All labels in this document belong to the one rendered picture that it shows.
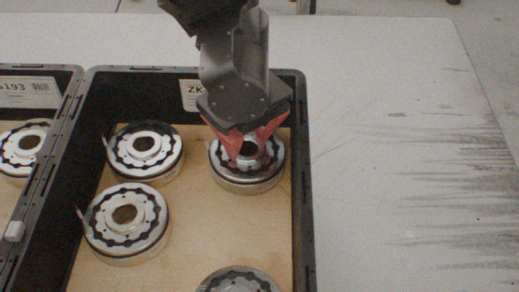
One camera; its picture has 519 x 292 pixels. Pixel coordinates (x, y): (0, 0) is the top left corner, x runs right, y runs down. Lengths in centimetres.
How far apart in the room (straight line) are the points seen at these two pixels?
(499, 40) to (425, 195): 178
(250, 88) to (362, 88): 58
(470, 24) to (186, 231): 218
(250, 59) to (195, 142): 28
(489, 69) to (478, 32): 28
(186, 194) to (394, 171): 38
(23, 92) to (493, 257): 73
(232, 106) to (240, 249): 21
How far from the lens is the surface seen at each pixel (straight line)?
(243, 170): 61
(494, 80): 230
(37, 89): 74
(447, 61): 111
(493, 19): 269
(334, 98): 96
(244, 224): 60
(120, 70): 67
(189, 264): 58
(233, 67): 41
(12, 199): 70
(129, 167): 64
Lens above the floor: 134
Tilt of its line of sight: 50 degrees down
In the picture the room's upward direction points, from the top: straight up
